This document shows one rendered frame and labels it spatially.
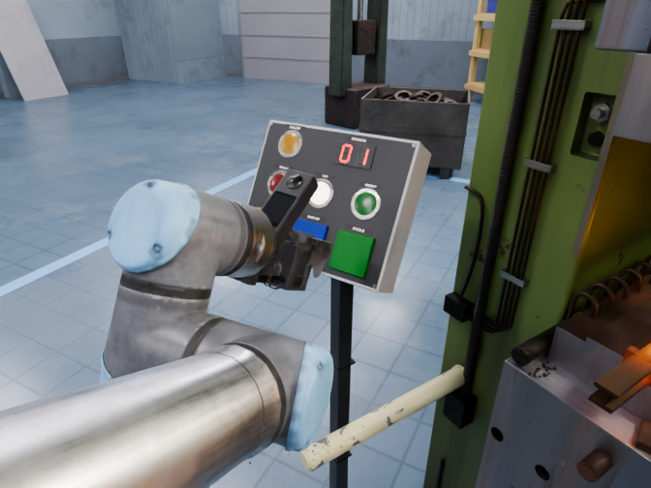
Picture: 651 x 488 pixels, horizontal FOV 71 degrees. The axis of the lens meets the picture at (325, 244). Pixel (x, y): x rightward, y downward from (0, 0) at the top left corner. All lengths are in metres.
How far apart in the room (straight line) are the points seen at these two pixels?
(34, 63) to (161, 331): 9.62
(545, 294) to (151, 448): 0.81
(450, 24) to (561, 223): 8.50
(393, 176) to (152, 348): 0.54
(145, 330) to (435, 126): 3.95
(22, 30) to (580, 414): 9.97
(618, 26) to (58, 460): 0.65
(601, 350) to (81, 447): 0.67
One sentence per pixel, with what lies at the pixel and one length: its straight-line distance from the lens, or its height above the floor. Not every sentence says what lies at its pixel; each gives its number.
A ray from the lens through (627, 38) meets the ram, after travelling 0.67.
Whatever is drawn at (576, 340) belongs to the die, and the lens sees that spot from 0.78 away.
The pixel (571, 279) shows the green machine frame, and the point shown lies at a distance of 0.92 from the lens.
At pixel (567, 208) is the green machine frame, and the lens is 0.89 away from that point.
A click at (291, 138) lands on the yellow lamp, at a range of 0.96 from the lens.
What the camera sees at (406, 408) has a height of 0.64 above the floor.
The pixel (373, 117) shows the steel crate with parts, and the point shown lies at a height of 0.53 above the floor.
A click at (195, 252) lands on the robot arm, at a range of 0.45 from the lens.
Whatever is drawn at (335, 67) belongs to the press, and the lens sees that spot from 6.18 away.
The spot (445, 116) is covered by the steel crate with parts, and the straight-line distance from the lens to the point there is 4.26.
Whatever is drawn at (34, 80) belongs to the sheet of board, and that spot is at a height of 0.29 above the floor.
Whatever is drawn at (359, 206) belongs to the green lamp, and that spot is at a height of 1.08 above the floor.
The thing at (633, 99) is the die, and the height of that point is 1.32.
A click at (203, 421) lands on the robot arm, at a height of 1.19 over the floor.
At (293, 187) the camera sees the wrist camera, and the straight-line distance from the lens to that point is 0.62.
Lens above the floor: 1.41
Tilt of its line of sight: 27 degrees down
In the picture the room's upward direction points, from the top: straight up
